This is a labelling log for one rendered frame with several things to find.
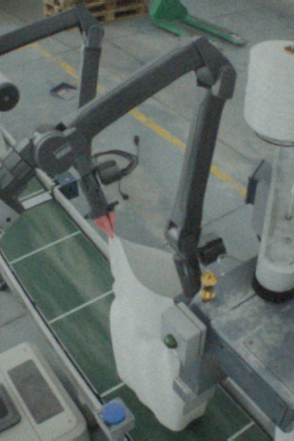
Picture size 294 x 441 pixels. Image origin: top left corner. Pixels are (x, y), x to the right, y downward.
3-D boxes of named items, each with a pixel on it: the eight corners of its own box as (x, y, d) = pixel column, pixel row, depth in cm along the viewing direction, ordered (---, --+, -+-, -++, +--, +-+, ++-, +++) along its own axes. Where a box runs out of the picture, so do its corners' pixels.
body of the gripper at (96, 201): (120, 205, 145) (110, 182, 145) (90, 218, 141) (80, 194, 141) (113, 209, 151) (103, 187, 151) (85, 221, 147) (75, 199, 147)
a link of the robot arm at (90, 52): (82, 30, 140) (87, 24, 130) (99, 31, 142) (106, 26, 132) (67, 167, 149) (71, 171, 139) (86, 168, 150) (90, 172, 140)
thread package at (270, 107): (225, 119, 98) (231, 42, 87) (279, 100, 105) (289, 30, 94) (285, 157, 88) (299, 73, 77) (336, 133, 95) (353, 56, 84)
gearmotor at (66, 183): (35, 180, 293) (32, 159, 283) (57, 171, 299) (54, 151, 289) (57, 206, 274) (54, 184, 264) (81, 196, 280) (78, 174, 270)
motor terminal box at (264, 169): (241, 211, 127) (246, 175, 120) (255, 190, 134) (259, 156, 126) (270, 221, 124) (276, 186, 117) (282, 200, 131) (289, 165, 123)
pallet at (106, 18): (43, 17, 629) (42, 7, 619) (118, 2, 676) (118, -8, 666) (68, 32, 576) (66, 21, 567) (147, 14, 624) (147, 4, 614)
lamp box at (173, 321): (160, 341, 91) (160, 312, 86) (179, 330, 93) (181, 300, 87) (184, 367, 87) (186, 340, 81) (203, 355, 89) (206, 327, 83)
